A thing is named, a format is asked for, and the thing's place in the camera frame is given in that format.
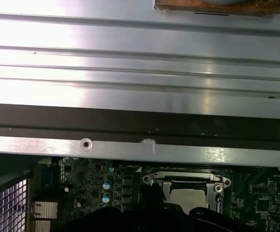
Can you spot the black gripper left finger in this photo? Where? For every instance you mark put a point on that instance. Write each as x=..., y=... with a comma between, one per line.
x=149, y=198

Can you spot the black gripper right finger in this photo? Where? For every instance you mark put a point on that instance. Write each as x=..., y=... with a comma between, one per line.
x=214, y=222

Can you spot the metal socket cover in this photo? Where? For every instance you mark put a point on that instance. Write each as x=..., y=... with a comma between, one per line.
x=166, y=187

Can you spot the metal locking lever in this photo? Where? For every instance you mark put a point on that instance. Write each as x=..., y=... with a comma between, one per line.
x=218, y=196

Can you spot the silver CPU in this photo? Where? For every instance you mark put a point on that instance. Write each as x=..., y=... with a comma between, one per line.
x=190, y=197

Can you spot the CPU socket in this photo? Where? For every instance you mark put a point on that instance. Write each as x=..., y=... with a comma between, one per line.
x=227, y=182

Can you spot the blue-topped capacitor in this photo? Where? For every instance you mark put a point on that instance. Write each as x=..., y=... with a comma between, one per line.
x=106, y=198
x=106, y=186

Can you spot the green motherboard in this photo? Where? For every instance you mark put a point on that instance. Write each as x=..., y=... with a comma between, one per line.
x=251, y=198

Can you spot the black square chip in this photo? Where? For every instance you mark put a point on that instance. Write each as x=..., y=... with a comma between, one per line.
x=263, y=205

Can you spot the black PC case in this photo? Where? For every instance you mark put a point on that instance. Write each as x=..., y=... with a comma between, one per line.
x=130, y=118

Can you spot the small silver finned heatsink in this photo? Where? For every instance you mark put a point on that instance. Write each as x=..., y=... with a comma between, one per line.
x=45, y=212

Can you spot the brown square base plate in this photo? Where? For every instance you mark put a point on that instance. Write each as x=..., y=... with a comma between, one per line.
x=255, y=7

